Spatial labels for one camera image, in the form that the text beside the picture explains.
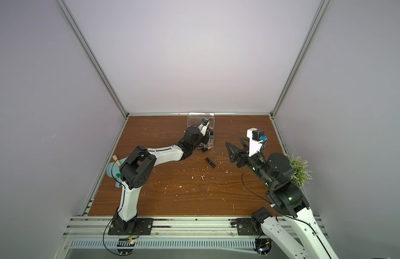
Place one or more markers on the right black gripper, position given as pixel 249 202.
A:
pixel 242 154

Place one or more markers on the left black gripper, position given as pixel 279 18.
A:
pixel 206 136

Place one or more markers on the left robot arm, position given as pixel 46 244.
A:
pixel 133 172

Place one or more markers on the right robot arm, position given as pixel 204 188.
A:
pixel 286 199

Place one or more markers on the clear acrylic lipstick organizer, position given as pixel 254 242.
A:
pixel 194 119

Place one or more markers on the green artificial plant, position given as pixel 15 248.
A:
pixel 301 175

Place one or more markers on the teal dustpan tray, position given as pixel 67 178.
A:
pixel 109 174

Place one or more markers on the right controller board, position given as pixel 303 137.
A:
pixel 263 246

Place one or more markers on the controller board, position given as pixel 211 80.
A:
pixel 263 246
pixel 125 247

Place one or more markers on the left controller board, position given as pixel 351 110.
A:
pixel 125 247

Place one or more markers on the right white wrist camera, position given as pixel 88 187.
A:
pixel 257 140

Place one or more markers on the green rake wooden handle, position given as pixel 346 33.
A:
pixel 116 167

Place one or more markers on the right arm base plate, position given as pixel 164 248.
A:
pixel 247 226

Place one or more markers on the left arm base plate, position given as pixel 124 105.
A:
pixel 135 226

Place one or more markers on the aluminium front rail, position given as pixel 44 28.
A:
pixel 163 226

